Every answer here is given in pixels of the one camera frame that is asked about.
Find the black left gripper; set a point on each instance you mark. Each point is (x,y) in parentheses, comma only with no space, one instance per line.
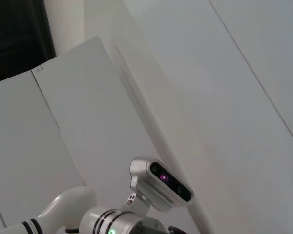
(152,229)

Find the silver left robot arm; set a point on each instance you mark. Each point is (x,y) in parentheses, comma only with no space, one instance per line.
(51,209)

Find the black background curtain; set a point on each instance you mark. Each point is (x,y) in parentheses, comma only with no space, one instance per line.
(14,36)

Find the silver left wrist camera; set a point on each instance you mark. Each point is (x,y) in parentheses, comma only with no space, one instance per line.
(161,185)

